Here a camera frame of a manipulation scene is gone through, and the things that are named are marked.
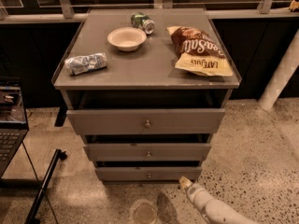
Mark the grey middle drawer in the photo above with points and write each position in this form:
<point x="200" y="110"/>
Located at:
<point x="147" y="151"/>

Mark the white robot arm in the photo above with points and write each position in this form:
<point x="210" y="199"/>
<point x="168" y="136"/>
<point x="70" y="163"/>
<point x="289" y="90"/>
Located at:
<point x="212" y="210"/>

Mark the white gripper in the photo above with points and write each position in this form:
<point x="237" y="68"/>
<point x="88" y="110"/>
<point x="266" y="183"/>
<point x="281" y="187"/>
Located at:
<point x="195" y="190"/>

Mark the metal railing with glass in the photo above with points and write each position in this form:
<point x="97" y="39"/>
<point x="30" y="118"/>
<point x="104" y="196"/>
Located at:
<point x="22" y="11"/>

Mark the white diagonal pole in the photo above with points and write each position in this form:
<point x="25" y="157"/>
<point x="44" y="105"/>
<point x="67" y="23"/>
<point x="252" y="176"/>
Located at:
<point x="286" y="68"/>

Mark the grey bottom drawer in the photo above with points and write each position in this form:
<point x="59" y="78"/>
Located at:
<point x="115" y="174"/>

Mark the crumpled blue white bag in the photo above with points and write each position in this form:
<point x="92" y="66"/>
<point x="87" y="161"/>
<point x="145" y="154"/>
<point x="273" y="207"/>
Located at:
<point x="85" y="63"/>

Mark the brown yellow chip bag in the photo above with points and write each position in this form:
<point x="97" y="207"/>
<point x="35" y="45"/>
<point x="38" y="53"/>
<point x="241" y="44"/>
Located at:
<point x="198" y="53"/>

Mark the green soda can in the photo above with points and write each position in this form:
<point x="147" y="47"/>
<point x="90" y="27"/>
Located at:
<point x="141" y="21"/>

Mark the grey drawer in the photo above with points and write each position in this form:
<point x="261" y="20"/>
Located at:
<point x="145" y="121"/>
<point x="115" y="174"/>
<point x="147" y="151"/>

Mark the grey three-drawer cabinet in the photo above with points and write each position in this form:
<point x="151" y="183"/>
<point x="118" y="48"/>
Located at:
<point x="144" y="79"/>

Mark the grey top drawer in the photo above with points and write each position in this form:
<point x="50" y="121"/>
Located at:
<point x="145" y="121"/>

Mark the black laptop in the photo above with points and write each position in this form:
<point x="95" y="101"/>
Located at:
<point x="13" y="120"/>

